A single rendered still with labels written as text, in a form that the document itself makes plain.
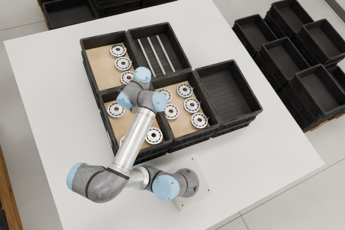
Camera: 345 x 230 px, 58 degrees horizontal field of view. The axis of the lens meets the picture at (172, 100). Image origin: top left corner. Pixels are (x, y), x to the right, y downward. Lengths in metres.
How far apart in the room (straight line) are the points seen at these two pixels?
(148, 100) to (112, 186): 0.35
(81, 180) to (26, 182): 1.41
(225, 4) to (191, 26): 1.40
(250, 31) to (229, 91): 1.31
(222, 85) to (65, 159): 1.05
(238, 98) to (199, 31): 0.69
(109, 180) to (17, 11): 2.60
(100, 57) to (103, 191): 1.05
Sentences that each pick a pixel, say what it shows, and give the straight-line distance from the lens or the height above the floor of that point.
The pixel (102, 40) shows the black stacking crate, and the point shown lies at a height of 0.89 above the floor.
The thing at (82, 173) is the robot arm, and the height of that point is 1.26.
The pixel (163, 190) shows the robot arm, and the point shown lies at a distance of 1.52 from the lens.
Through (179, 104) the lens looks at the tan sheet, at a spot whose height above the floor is 0.83.
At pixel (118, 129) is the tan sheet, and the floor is 0.83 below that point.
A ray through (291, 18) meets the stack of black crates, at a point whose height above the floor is 0.38.
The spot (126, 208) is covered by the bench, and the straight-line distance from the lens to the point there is 1.80.
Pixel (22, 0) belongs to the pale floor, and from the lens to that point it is 3.62.
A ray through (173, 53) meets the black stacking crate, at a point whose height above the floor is 0.83.
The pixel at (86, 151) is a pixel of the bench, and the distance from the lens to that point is 1.89.
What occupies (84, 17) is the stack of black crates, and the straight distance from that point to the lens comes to 3.02.
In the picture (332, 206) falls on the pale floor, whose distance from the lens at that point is 3.10.
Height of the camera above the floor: 2.47
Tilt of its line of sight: 60 degrees down
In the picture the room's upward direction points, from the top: 20 degrees clockwise
